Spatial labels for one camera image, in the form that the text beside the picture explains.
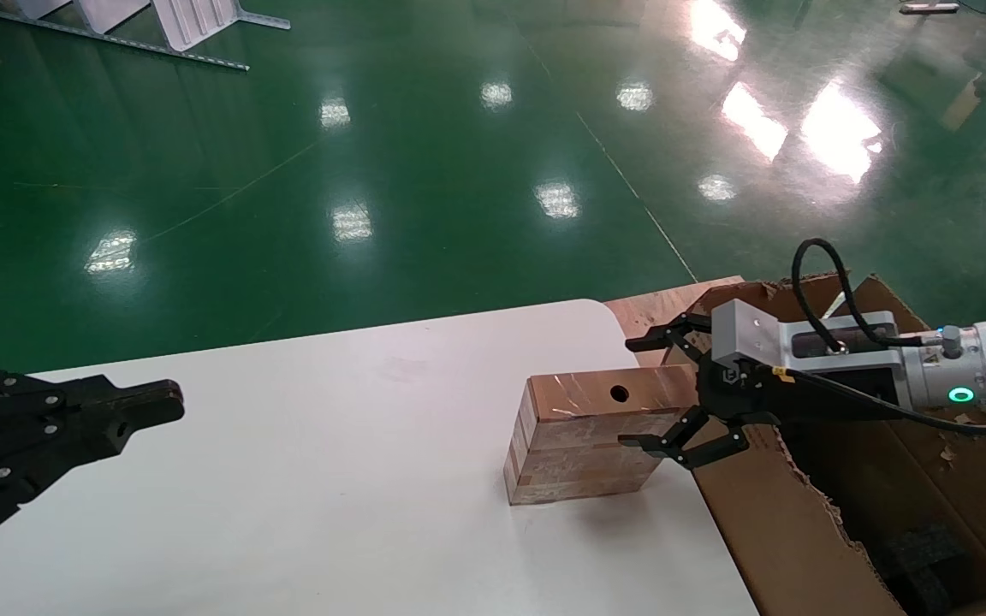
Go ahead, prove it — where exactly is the smooth black cable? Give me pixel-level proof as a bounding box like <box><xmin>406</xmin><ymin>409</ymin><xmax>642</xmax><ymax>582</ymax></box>
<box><xmin>771</xmin><ymin>366</ymin><xmax>986</xmax><ymax>435</ymax></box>

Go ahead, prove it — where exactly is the small copper brown box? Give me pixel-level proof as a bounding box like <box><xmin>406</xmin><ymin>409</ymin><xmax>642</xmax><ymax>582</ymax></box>
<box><xmin>503</xmin><ymin>364</ymin><xmax>704</xmax><ymax>507</ymax></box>

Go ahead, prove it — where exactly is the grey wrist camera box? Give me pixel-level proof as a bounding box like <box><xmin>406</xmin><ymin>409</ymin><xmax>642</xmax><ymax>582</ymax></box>
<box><xmin>711</xmin><ymin>301</ymin><xmax>785</xmax><ymax>370</ymax></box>

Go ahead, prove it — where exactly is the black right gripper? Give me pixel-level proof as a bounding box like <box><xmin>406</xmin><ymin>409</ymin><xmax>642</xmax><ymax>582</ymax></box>
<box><xmin>617</xmin><ymin>312</ymin><xmax>909</xmax><ymax>470</ymax></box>

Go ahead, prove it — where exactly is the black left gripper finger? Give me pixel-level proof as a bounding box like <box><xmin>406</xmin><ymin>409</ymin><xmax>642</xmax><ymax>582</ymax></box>
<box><xmin>0</xmin><ymin>402</ymin><xmax>186</xmax><ymax>561</ymax></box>
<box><xmin>0</xmin><ymin>358</ymin><xmax>186</xmax><ymax>446</ymax></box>

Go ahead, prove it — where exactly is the large cardboard box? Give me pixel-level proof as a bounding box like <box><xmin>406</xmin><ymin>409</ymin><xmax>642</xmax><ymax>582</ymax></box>
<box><xmin>660</xmin><ymin>272</ymin><xmax>986</xmax><ymax>616</ymax></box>

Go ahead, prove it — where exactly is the white metal rack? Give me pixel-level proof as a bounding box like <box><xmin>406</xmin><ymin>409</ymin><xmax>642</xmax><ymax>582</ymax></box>
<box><xmin>0</xmin><ymin>0</ymin><xmax>292</xmax><ymax>72</ymax></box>

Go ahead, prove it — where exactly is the black foam block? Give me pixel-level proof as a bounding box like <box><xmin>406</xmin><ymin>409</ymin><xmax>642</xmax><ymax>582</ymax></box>
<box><xmin>874</xmin><ymin>524</ymin><xmax>973</xmax><ymax>616</ymax></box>

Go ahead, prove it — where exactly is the black braided cable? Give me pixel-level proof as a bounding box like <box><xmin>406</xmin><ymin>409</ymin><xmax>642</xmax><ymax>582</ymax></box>
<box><xmin>791</xmin><ymin>238</ymin><xmax>943</xmax><ymax>353</ymax></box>

